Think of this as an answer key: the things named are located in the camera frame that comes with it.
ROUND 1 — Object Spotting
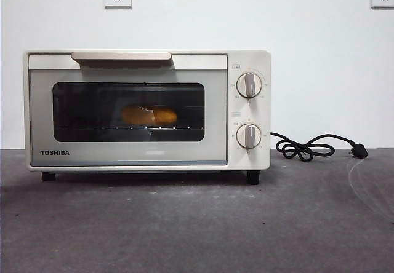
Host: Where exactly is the metal wire oven rack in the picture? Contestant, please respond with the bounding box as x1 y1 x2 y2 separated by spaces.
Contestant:
57 125 204 132

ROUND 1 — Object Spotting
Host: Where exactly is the black power cable with plug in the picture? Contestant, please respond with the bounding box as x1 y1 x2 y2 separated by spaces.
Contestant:
270 131 369 163

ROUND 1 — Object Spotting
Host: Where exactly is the glass oven door with handle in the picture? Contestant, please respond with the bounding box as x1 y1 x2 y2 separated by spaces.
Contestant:
28 51 229 167

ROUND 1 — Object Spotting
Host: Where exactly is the cream oven knob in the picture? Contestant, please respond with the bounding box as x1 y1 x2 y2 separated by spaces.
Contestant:
235 123 263 150
235 72 263 100

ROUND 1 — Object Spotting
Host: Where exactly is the yellow corn cob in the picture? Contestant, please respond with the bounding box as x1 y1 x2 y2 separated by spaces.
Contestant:
120 104 179 127

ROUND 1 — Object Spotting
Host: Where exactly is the cream Toshiba toaster oven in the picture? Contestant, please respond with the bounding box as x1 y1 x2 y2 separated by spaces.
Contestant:
23 49 272 186

